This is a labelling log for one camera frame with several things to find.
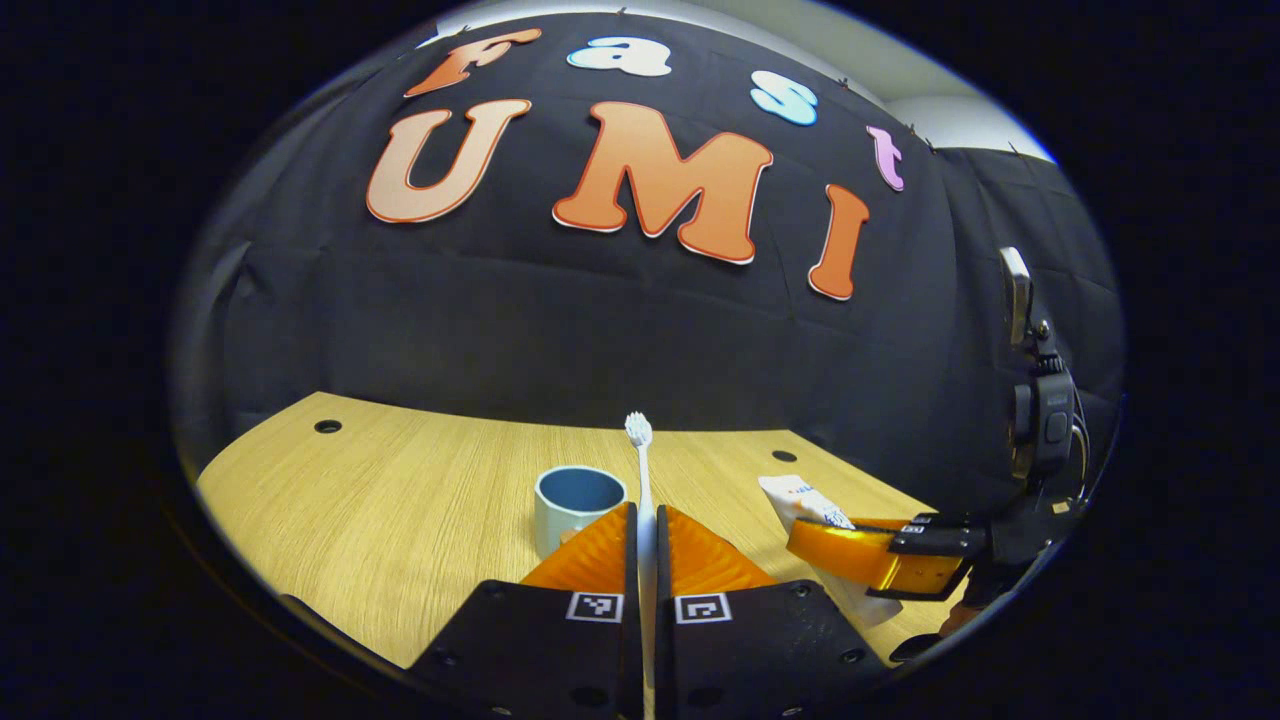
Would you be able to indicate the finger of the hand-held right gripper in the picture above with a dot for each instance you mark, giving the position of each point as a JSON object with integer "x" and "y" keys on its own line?
{"x": 860, "y": 558}
{"x": 880, "y": 522}

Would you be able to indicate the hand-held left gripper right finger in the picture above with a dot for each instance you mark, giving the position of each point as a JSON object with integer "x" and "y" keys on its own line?
{"x": 760, "y": 650}

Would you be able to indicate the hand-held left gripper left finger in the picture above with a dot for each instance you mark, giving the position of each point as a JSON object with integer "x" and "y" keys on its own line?
{"x": 540, "y": 650}

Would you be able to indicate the black backdrop cloth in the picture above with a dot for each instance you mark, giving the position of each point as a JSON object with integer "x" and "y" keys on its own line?
{"x": 500, "y": 330}

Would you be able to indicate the dark round coaster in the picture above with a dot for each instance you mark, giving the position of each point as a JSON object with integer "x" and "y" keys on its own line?
{"x": 915, "y": 648}

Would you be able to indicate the white toothbrush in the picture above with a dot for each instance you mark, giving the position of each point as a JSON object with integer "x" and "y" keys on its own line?
{"x": 646, "y": 480}

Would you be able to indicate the white toothpaste tube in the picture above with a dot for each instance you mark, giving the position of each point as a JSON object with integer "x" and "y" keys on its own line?
{"x": 800, "y": 498}

